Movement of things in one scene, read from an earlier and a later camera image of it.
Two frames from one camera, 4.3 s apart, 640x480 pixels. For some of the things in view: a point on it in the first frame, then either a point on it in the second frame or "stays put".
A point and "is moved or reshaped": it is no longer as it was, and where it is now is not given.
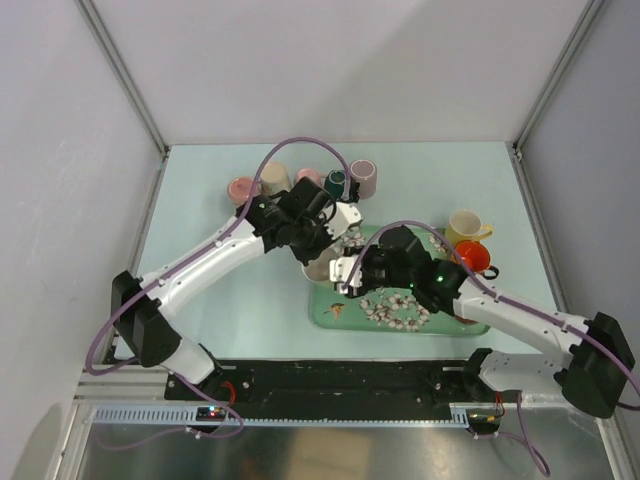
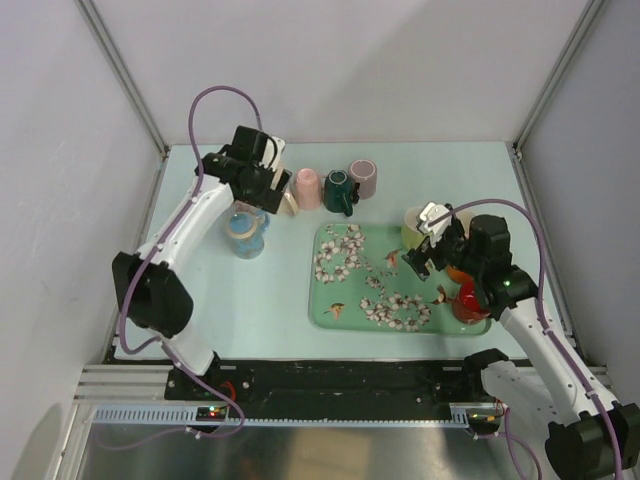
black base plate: [282, 383] stays put
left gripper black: [305, 255] → [268, 199]
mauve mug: [364, 172] stays put
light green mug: [318, 269] is moved or reshaped
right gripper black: [369, 252] → [430, 249]
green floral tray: [392, 310] stays put
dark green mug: [335, 182] stays put
